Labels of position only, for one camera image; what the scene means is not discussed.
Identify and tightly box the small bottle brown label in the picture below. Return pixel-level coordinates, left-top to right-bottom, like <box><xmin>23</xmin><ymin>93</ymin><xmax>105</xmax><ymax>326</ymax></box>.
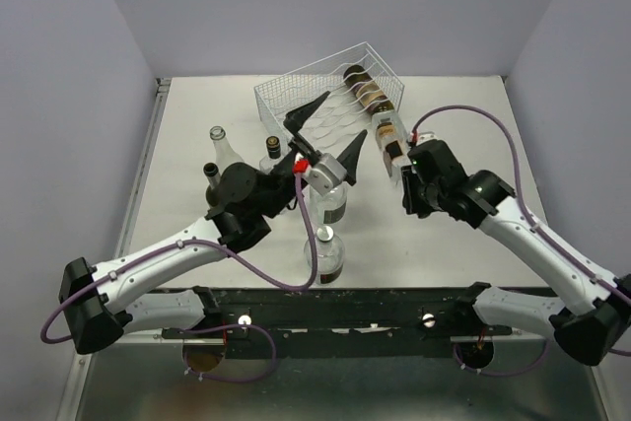
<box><xmin>259</xmin><ymin>135</ymin><xmax>282</xmax><ymax>174</ymax></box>

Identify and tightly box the clear bottle black cap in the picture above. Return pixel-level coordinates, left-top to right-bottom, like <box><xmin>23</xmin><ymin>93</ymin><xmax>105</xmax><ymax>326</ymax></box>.
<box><xmin>372</xmin><ymin>110</ymin><xmax>410</xmax><ymax>185</ymax></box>

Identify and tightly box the green wine bottle brown label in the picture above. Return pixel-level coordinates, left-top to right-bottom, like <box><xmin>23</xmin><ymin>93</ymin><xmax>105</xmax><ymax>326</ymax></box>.
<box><xmin>343</xmin><ymin>64</ymin><xmax>394</xmax><ymax>115</ymax></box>

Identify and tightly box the clear bottle silver cap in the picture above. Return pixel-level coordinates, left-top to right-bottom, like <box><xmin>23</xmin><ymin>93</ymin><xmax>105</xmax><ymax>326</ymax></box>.
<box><xmin>314</xmin><ymin>225</ymin><xmax>345</xmax><ymax>285</ymax></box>

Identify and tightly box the clear round bottle back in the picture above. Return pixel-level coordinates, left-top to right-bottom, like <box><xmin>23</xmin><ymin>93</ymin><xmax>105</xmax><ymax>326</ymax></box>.
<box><xmin>310</xmin><ymin>182</ymin><xmax>348</xmax><ymax>226</ymax></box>

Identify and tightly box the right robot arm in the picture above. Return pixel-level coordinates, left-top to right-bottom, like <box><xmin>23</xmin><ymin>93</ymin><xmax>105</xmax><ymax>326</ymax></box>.
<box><xmin>401</xmin><ymin>139</ymin><xmax>630</xmax><ymax>366</ymax></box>

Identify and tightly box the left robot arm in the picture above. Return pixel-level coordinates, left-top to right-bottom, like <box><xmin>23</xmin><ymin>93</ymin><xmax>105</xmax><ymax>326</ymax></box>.
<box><xmin>54</xmin><ymin>93</ymin><xmax>367</xmax><ymax>355</ymax></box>

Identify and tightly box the frosted clear tall bottle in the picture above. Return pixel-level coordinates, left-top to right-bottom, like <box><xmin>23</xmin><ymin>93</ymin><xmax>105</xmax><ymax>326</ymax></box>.
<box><xmin>209</xmin><ymin>125</ymin><xmax>244</xmax><ymax>173</ymax></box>

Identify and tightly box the dark wine bottle left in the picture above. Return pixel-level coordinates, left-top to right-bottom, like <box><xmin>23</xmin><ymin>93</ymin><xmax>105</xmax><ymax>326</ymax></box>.
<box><xmin>203</xmin><ymin>162</ymin><xmax>225</xmax><ymax>211</ymax></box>

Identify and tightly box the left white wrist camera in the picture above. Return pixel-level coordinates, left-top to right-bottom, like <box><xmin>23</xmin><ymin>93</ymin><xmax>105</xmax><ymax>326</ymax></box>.
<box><xmin>293</xmin><ymin>153</ymin><xmax>346</xmax><ymax>195</ymax></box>

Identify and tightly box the white wire wine rack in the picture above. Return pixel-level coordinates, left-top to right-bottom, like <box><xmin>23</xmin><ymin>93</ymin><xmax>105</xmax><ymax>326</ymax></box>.
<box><xmin>253</xmin><ymin>40</ymin><xmax>404</xmax><ymax>151</ymax></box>

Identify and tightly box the black mounting rail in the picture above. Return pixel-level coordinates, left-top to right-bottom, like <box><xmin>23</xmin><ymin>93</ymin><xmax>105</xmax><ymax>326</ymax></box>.
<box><xmin>124</xmin><ymin>287</ymin><xmax>512</xmax><ymax>360</ymax></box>

